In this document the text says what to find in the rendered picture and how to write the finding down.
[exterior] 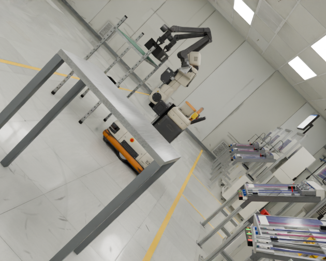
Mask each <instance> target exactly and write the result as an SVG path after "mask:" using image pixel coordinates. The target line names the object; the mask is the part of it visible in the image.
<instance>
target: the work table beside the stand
mask: <svg viewBox="0 0 326 261"><path fill-rule="evenodd" d="M64 62H65V63H66V64H67V65H68V66H69V67H70V68H71V69H72V70H73V71H74V72H75V74H76V75H77V76H78V77H79V78H80V80H79V81H78V82H77V83H76V84H75V85H74V86H73V87H72V88H71V89H70V90H69V91H68V92H67V93H66V94H65V95H64V96H63V97H62V98H61V99H60V100H59V101H58V103H57V104H56V105H55V106H54V107H53V108H52V109H51V110H50V111H49V112H48V113H47V114H46V115H45V116H44V117H43V118H42V119H41V120H40V121H39V122H38V123H37V124H36V125H35V126H34V127H33V128H32V129H31V130H30V131H29V133H28V134H27V135H26V136H25V137H24V138H23V139H22V140H21V141H20V142H19V143H18V144H17V145H16V146H15V147H14V148H13V149H12V150H11V151H10V152H9V153H8V154H7V155H6V156H5V157H4V158H3V159H2V160H1V161H0V163H1V164H2V165H3V167H8V166H9V165H10V164H11V163H12V162H13V161H14V160H15V159H16V158H17V157H18V156H19V155H20V154H21V153H22V152H23V151H24V150H25V149H26V148H27V146H28V145H29V144H30V143H31V142H32V141H33V140H34V139H35V138H36V137H37V136H38V135H39V134H40V133H41V132H42V131H43V130H44V129H45V128H46V127H47V126H48V125H49V124H50V123H51V122H52V121H53V120H54V119H55V118H56V117H57V116H58V115H59V114H60V113H61V112H62V111H63V109H64V108H65V107H66V106H67V105H68V104H69V103H70V102H71V101H72V100H73V99H74V98H75V97H76V96H77V95H78V94H79V93H80V92H81V91H82V90H83V89H84V88H85V87H86V86H87V87H88V88H89V89H90V90H91V91H92V92H93V93H94V94H95V95H96V96H97V98H98V99H99V100H100V101H101V102H102V103H103V104H104V105H105V106H106V107H107V109H108V110H109V111H110V112H111V113H112V114H113V115H114V116H115V117H116V118H117V119H118V121H119V122H120V123H121V124H122V125H123V126H124V127H125V128H126V129H127V130H128V132H129V133H130V134H131V135H132V136H133V137H134V139H135V140H136V141H137V142H138V143H139V144H140V145H141V146H142V147H143V148H144V149H145V151H146V152H147V153H148V154H149V155H150V156H151V157H152V158H153V159H154V160H153V161H152V162H151V163H150V164H149V165H148V166H147V167H146V168H145V169H144V170H143V171H142V172H141V173H140V174H139V175H138V176H136V177H135V178H134V179H133V180H132V181H131V182H130V183H129V184H128V185H127V186H126V187H125V188H124V189H123V190H122V191H121V192H120V193H119V194H118V195H117V196H116V197H115V198H114V199H113V200H111V201H110V202H109V203H108V204H107V205H106V206H105V207H104V208H103V209H102V210H101V211H100V212H99V213H98V214H97V215H96V216H95V217H94V218H93V219H92V220H91V221H90V222H89V223H88V224H86V225H85V226H84V227H83V228H82V229H81V230H80V231H79V232H78V233H77V234H76V235H75V236H74V237H73V238H72V239H71V240H70V241H69V242H68V243H67V244H66V245H65V246H64V247H63V248H62V249H60V250H59V251H58V252H57V253H56V254H55V255H54V256H53V257H52V258H51V259H50V260H49V261H63V260H64V259H65V258H66V257H67V256H68V255H69V254H70V253H71V252H72V251H74V252H75V253H76V254H77V255H78V254H79V253H81V252H82V251H83V250H84V249H85V248H86V247H87V246H88V245H89V244H90V243H91V242H92V241H93V240H94V239H95V238H96V237H98V236H99V235H100V234H101V233H102V232H103V231H104V230H105V229H106V228H107V227H108V226H109V225H110V224H111V223H112V222H113V221H114V220H115V219H116V218H118V217H119V216H120V215H121V214H122V213H123V212H124V211H125V210H126V209H127V208H128V207H129V206H130V205H131V204H132V203H133V202H134V201H135V200H136V199H138V198H139V197H140V196H141V195H142V194H143V193H144V192H145V191H146V190H147V189H148V188H149V187H150V186H151V185H152V184H153V183H154V182H155V181H156V180H158V179H159V178H160V177H161V176H162V175H163V174H164V173H165V172H166V171H167V170H168V169H169V168H170V167H171V166H172V165H173V164H174V163H175V162H177V160H179V159H180V158H181V156H180V155H179V154H178V152H177V151H176V150H175V149H174V148H173V147H172V145H171V144H170V143H169V142H167V140H166V139H165V138H164V137H163V136H162V135H161V134H160V133H159V131H158V130H157V129H156V128H155V127H154V126H153V125H152V124H151V123H150V122H149V121H148V120H147V119H146V118H145V116H144V115H143V114H142V113H141V112H140V111H139V110H138V109H137V108H136V107H135V106H134V105H133V104H132V102H131V101H130V100H129V99H128V98H127V97H126V96H125V95H124V94H123V93H122V92H121V91H120V90H119V88H118V87H117V86H116V85H115V84H114V83H113V82H112V81H111V80H110V79H109V78H108V77H107V76H106V74H105V73H104V72H103V71H102V70H101V69H100V68H99V67H98V66H97V65H95V64H93V63H91V62H89V61H87V60H85V59H83V58H80V57H78V56H76V55H74V54H72V53H70V52H68V51H66V50H64V49H62V48H61V49H60V50H59V51H58V52H57V53H56V54H55V55H54V57H53V58H51V59H50V60H49V61H48V62H47V63H46V65H45V66H44V67H43V68H42V69H41V70H40V71H39V72H38V73H37V75H36V76H35V77H34V78H33V79H32V80H31V81H30V82H29V83H28V84H27V85H26V86H25V87H24V88H23V89H22V90H21V91H20V93H19V94H18V95H17V96H16V97H15V98H14V99H13V100H12V101H11V102H10V103H9V104H8V105H7V106H6V107H5V108H4V109H3V110H2V112H1V113H0V129H1V128H2V127H3V126H4V125H5V124H6V123H7V122H8V121H9V120H10V119H11V118H12V117H13V116H14V115H15V114H16V113H17V111H18V110H19V109H20V108H21V107H22V106H23V105H24V104H25V103H26V102H27V101H28V100H29V99H30V98H31V97H32V96H33V95H34V94H35V93H36V92H37V90H38V89H39V88H40V87H41V86H42V85H43V84H44V83H45V82H46V81H47V80H48V79H49V78H50V77H51V76H52V75H53V74H54V73H55V72H56V71H57V69H58V68H59V67H60V66H61V65H62V64H63V63H64Z"/></svg>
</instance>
